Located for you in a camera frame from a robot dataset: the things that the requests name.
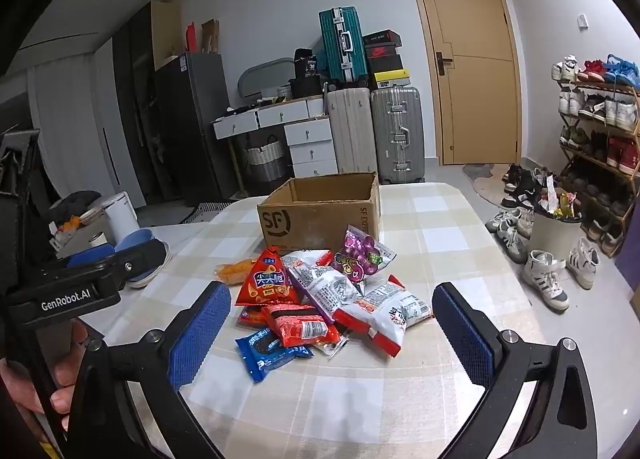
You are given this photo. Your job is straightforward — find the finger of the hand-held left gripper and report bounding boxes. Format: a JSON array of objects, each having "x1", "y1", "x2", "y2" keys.
[{"x1": 112, "y1": 238, "x2": 169, "y2": 291}]

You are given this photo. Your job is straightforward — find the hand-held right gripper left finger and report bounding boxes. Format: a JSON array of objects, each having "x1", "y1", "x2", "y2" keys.
[{"x1": 67, "y1": 281, "x2": 236, "y2": 459}]

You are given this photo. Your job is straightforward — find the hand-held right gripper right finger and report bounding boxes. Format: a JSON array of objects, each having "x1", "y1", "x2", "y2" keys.
[{"x1": 431, "y1": 281, "x2": 598, "y2": 459}]

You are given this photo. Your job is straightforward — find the small red snack packet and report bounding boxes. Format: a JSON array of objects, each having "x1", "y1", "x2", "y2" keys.
[{"x1": 236, "y1": 305, "x2": 268, "y2": 331}]

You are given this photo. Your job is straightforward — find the blue cookie packet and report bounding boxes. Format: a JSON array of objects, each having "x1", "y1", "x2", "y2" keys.
[{"x1": 235, "y1": 326, "x2": 315, "y2": 385}]

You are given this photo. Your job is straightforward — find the orange bread packet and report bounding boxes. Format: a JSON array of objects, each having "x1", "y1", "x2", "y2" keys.
[{"x1": 215, "y1": 261, "x2": 251, "y2": 287}]

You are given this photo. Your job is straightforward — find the white red snack packet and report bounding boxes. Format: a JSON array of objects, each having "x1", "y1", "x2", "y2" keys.
[
  {"x1": 332, "y1": 275, "x2": 433, "y2": 359},
  {"x1": 281, "y1": 249, "x2": 335, "y2": 271}
]

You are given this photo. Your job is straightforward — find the red triangular chip packet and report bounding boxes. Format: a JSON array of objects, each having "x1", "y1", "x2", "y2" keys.
[{"x1": 235, "y1": 248, "x2": 302, "y2": 309}]

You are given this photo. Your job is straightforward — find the red cookie packet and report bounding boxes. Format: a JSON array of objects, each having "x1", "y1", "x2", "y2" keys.
[{"x1": 261, "y1": 303, "x2": 342, "y2": 349}]

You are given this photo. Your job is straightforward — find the purple grape candy packet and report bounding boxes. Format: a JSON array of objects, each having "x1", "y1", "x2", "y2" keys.
[{"x1": 334, "y1": 225, "x2": 397, "y2": 285}]

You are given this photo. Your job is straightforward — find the clear cake packet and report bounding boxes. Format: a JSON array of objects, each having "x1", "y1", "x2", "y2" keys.
[{"x1": 312, "y1": 326, "x2": 351, "y2": 357}]

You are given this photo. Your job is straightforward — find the white purple snack packet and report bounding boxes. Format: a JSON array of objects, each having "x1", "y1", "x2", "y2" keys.
[{"x1": 286, "y1": 259, "x2": 363, "y2": 327}]

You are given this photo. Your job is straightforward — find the brown cardboard box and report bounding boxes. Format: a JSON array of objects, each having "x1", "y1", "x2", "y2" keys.
[{"x1": 256, "y1": 172, "x2": 382, "y2": 256}]

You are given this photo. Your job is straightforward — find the person's left hand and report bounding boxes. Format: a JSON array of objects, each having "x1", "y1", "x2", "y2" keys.
[{"x1": 0, "y1": 319, "x2": 91, "y2": 440}]

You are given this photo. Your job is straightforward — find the white trash can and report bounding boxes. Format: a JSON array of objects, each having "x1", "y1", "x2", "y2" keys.
[{"x1": 102, "y1": 192, "x2": 141, "y2": 245}]

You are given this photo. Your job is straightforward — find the patterned grey rug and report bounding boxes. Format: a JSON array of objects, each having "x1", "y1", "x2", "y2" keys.
[{"x1": 180, "y1": 200, "x2": 236, "y2": 225}]

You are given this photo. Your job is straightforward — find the black cloth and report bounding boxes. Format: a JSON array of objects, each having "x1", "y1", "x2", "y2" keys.
[{"x1": 50, "y1": 190, "x2": 103, "y2": 222}]

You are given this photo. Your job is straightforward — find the white high-top sneaker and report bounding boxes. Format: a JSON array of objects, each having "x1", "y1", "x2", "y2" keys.
[
  {"x1": 521, "y1": 249, "x2": 571, "y2": 312},
  {"x1": 566, "y1": 236, "x2": 601, "y2": 290}
]

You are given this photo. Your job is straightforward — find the grey white sneaker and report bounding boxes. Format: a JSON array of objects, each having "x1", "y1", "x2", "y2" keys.
[
  {"x1": 485, "y1": 209, "x2": 523, "y2": 235},
  {"x1": 495, "y1": 226, "x2": 530, "y2": 265}
]

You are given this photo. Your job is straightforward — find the white waste bin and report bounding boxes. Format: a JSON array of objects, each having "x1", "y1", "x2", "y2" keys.
[{"x1": 529, "y1": 212, "x2": 583, "y2": 262}]

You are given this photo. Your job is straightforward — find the black refrigerator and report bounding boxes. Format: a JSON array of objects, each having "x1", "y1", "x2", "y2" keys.
[{"x1": 154, "y1": 52, "x2": 238, "y2": 207}]

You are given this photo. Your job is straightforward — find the beige round mat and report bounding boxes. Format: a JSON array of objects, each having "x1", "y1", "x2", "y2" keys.
[{"x1": 472, "y1": 175, "x2": 513, "y2": 212}]

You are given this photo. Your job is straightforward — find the dark tall wardrobe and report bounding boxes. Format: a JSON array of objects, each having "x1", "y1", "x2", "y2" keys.
[{"x1": 112, "y1": 2, "x2": 183, "y2": 207}]

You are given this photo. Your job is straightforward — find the cluster of dark shoes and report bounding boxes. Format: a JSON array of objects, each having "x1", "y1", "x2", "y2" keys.
[{"x1": 500, "y1": 164, "x2": 551, "y2": 210}]

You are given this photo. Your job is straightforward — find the pile of colourful wrappers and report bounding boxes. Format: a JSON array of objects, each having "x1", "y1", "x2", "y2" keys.
[{"x1": 535, "y1": 176, "x2": 583, "y2": 222}]

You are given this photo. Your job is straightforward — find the wicker laundry basket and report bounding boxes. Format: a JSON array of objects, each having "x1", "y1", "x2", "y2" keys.
[{"x1": 242, "y1": 135, "x2": 288, "y2": 182}]

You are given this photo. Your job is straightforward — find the grey door mat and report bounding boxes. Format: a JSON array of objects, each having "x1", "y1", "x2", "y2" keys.
[{"x1": 461, "y1": 163, "x2": 497, "y2": 181}]

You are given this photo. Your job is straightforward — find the white drawer desk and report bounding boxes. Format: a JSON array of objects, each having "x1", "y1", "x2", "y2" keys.
[{"x1": 212, "y1": 95, "x2": 340, "y2": 179}]

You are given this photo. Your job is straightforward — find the silver suitcase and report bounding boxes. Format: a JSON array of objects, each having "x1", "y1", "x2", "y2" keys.
[{"x1": 370, "y1": 86, "x2": 426, "y2": 185}]

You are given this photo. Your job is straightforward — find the wooden door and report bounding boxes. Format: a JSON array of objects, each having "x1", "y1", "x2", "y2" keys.
[{"x1": 402, "y1": 0, "x2": 523, "y2": 166}]

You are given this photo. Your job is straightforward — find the beige suitcase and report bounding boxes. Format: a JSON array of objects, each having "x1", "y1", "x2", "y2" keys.
[{"x1": 326, "y1": 86, "x2": 378, "y2": 175}]

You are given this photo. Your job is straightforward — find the brown paper bag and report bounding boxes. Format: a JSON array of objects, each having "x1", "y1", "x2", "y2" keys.
[{"x1": 201, "y1": 18, "x2": 221, "y2": 54}]

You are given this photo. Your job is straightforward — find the black storage box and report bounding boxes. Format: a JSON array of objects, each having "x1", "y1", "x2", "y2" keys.
[{"x1": 290, "y1": 76, "x2": 323, "y2": 100}]

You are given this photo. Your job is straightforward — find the black printed bag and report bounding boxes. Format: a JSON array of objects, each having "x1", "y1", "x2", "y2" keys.
[{"x1": 292, "y1": 48, "x2": 321, "y2": 82}]

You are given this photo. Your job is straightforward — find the yellow black shoe box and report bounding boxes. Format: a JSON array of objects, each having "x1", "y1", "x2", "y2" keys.
[{"x1": 372, "y1": 69, "x2": 412, "y2": 89}]

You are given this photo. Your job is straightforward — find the rows of assorted shoes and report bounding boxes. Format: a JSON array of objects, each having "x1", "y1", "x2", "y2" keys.
[{"x1": 551, "y1": 54, "x2": 640, "y2": 257}]

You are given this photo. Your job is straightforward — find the wooden shoe rack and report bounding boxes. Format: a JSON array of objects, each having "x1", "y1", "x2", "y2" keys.
[{"x1": 557, "y1": 79, "x2": 640, "y2": 257}]

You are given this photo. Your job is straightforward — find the teal suitcase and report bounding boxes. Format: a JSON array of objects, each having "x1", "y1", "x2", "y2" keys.
[{"x1": 319, "y1": 6, "x2": 370, "y2": 87}]

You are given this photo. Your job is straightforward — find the grey arched frame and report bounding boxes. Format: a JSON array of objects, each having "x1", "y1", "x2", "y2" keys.
[{"x1": 236, "y1": 58, "x2": 296, "y2": 107}]

